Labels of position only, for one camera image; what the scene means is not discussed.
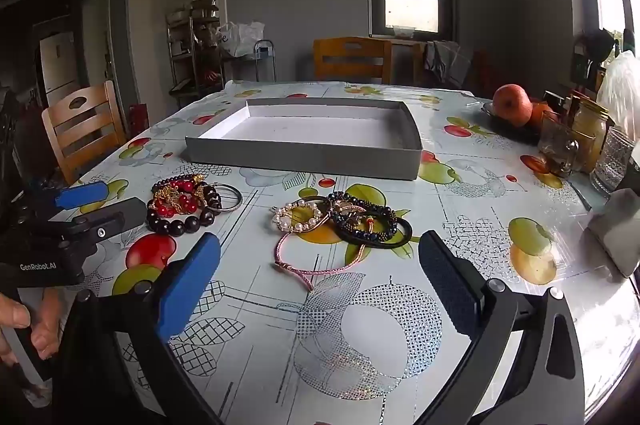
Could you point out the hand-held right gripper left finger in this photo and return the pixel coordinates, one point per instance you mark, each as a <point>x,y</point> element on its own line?
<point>192,286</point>

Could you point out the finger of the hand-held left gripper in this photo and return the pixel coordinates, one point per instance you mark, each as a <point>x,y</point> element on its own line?
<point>117,212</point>
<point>82,195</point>

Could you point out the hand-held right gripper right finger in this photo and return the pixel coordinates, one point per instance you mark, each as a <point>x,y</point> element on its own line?
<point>447,282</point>

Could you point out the silver bangle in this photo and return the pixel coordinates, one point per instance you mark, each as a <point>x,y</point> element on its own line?
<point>223,209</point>

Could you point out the grey cardboard box tray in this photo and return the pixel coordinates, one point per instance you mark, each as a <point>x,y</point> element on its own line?
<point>310,155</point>

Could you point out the person's left hand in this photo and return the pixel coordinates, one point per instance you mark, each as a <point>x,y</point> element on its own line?
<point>42,335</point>

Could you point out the red container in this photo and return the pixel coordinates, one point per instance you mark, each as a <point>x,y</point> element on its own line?
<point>139,120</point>

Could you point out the refrigerator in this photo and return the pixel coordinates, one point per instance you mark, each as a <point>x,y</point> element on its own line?
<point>59,65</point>

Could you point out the dark plate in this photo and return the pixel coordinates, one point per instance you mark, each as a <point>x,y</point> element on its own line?
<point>500,125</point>

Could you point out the metal shelf rack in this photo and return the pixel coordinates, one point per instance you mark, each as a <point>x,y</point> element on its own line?
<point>192,55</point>

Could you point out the glass mug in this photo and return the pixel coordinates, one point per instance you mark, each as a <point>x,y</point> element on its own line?
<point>560,145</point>

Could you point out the red apple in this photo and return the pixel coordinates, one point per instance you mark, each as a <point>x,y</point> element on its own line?
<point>512,104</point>

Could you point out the orange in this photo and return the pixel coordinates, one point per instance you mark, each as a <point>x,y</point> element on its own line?
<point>540,114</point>

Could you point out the patterned glass tumbler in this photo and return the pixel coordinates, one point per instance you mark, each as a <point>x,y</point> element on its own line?
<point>612,160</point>

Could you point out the glass jar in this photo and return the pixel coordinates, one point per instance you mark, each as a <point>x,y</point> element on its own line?
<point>592,125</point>

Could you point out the white plastic bag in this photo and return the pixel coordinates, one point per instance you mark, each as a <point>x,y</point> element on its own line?
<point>242,37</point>

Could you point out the wooden chair with clothes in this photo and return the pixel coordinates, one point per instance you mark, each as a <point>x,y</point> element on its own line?
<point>420,65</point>

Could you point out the grey clothing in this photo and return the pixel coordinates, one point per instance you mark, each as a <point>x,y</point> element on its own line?
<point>445,60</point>

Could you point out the white bowl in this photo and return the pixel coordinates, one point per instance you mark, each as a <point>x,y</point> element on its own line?
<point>404,31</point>

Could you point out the large translucent plastic bag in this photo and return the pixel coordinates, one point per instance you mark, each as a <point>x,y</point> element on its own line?
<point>622,90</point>

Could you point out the dark flower bouquet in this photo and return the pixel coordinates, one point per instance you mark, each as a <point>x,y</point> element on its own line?
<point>597,45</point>

